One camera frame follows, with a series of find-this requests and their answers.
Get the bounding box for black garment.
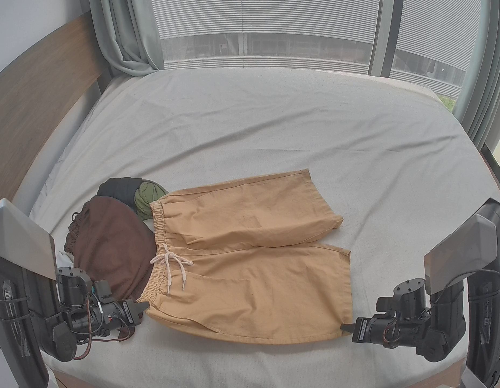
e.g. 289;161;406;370
97;177;143;208

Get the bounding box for brown garment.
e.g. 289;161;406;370
63;196;158;343

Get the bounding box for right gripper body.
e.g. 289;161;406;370
352;315;392;345

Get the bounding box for black cable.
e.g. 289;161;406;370
429;269;500;312

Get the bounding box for window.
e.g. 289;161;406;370
147;0;493;96

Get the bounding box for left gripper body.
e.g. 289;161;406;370
97;299;145;333

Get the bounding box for bed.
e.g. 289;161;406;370
0;12;500;388

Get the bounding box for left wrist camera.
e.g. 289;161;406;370
92;280;113;301

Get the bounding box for grey-green curtain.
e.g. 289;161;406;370
86;0;166;78
454;0;500;150

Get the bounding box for tan shorts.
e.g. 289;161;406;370
135;169;352;346

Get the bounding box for green garment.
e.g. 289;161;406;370
134;180;170;222

